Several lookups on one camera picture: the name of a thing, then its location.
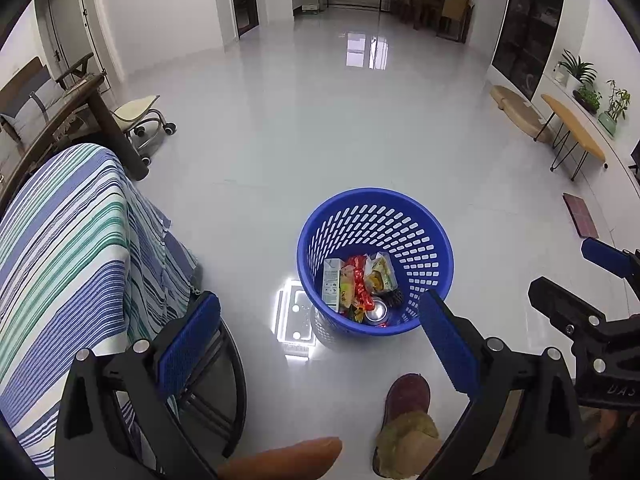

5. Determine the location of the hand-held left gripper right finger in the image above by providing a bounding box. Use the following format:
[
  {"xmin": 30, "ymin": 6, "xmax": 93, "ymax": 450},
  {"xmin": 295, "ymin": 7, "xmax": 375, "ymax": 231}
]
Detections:
[{"xmin": 417, "ymin": 289, "xmax": 586, "ymax": 480}]

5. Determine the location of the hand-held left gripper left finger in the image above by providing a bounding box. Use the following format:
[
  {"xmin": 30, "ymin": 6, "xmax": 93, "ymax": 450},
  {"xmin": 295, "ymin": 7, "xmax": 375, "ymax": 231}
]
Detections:
[{"xmin": 54, "ymin": 290, "xmax": 228, "ymax": 480}]

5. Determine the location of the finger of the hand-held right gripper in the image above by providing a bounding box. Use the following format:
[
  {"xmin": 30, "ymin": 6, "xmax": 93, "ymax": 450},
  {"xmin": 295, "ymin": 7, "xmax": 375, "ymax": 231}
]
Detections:
[
  {"xmin": 528, "ymin": 276, "xmax": 608, "ymax": 338},
  {"xmin": 581, "ymin": 237, "xmax": 640, "ymax": 278}
]

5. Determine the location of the crushed red soda can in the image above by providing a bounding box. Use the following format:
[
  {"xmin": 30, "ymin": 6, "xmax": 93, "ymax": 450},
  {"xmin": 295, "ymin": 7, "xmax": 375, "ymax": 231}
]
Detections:
[{"xmin": 366, "ymin": 297, "xmax": 390, "ymax": 325}]

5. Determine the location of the yellow bread packet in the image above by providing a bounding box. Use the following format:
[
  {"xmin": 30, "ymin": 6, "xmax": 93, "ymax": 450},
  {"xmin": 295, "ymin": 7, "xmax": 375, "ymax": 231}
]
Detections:
[{"xmin": 363, "ymin": 252, "xmax": 400, "ymax": 295}]

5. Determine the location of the red snack packet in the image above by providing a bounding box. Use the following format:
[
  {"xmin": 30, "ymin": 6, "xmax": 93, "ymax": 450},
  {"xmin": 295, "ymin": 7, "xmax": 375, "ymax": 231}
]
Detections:
[{"xmin": 347, "ymin": 255, "xmax": 377, "ymax": 312}]

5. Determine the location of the green snack packet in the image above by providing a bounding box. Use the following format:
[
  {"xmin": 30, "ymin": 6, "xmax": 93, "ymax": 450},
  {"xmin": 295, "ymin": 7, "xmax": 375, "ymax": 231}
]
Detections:
[{"xmin": 339, "ymin": 265, "xmax": 356, "ymax": 314}]

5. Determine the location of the green white milk carton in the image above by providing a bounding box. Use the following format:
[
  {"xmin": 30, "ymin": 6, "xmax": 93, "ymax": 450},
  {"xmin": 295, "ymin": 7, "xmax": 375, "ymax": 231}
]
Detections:
[{"xmin": 322, "ymin": 258, "xmax": 343, "ymax": 311}]

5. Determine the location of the blue plastic basket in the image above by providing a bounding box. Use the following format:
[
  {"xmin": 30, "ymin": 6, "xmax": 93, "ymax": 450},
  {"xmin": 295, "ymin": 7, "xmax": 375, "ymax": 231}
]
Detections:
[{"xmin": 296, "ymin": 188, "xmax": 456, "ymax": 337}]

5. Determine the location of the person's right hand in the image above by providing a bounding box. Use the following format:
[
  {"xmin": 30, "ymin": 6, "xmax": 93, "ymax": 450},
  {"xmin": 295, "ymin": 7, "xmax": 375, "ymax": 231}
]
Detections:
[{"xmin": 582, "ymin": 406, "xmax": 640, "ymax": 453}]

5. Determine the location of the person's left hand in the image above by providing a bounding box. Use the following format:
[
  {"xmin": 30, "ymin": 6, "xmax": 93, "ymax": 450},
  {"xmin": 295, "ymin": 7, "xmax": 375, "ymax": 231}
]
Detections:
[{"xmin": 217, "ymin": 436, "xmax": 343, "ymax": 480}]

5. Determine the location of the reddish brown floor mat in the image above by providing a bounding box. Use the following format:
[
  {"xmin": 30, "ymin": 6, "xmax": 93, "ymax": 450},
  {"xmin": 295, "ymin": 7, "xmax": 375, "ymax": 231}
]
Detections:
[{"xmin": 562, "ymin": 192, "xmax": 600, "ymax": 239}]

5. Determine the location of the brown fuzzy slipper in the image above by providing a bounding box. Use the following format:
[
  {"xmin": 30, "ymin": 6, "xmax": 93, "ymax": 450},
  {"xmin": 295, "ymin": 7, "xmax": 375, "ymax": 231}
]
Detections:
[{"xmin": 372, "ymin": 373, "xmax": 446, "ymax": 479}]

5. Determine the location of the wooden hairpin-leg side table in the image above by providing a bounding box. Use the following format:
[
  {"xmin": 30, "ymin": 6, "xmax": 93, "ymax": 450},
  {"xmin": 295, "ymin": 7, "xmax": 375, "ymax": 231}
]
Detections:
[{"xmin": 541, "ymin": 93, "xmax": 609, "ymax": 181}]

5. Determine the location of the bamboo plant in green pot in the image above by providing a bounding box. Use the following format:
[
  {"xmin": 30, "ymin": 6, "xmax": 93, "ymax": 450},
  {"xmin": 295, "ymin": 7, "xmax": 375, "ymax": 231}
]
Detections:
[{"xmin": 598, "ymin": 80, "xmax": 632, "ymax": 137}]

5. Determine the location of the striped tablecloth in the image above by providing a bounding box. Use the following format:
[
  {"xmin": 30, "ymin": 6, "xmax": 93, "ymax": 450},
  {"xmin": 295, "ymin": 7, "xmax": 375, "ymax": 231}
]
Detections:
[{"xmin": 0, "ymin": 143, "xmax": 201, "ymax": 480}]

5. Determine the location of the low leafy potted plant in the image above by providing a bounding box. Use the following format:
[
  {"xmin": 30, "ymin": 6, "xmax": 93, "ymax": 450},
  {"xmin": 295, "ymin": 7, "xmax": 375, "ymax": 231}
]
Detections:
[{"xmin": 572, "ymin": 85, "xmax": 604, "ymax": 114}]

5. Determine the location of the spiky green potted plant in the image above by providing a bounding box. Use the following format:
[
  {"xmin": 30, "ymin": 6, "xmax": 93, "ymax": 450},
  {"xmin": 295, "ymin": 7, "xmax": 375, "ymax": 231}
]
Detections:
[{"xmin": 554, "ymin": 50, "xmax": 599, "ymax": 87}]

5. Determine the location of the cream rolling stool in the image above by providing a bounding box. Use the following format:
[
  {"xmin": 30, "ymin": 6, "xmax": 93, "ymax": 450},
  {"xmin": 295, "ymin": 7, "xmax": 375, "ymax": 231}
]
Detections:
[{"xmin": 111, "ymin": 95, "xmax": 179, "ymax": 165}]

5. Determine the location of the dark glass-top coffee table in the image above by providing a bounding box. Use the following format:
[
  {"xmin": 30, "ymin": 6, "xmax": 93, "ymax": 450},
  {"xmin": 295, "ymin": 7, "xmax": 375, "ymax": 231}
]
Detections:
[{"xmin": 0, "ymin": 72, "xmax": 151, "ymax": 211}]

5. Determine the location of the dark glass cabinet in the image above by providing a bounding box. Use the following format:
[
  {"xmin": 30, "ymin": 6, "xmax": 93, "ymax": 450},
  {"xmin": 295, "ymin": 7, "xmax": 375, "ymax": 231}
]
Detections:
[{"xmin": 490, "ymin": 0, "xmax": 569, "ymax": 102}]

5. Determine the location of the dark wooden sofa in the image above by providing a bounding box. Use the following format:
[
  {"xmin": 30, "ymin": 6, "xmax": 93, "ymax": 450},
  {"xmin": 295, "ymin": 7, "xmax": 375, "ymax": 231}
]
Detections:
[{"xmin": 0, "ymin": 52, "xmax": 97, "ymax": 147}]

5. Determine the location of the white interior door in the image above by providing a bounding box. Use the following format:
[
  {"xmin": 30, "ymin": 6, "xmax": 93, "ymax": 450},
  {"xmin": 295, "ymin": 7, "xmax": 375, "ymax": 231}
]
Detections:
[{"xmin": 46, "ymin": 0, "xmax": 107, "ymax": 77}]

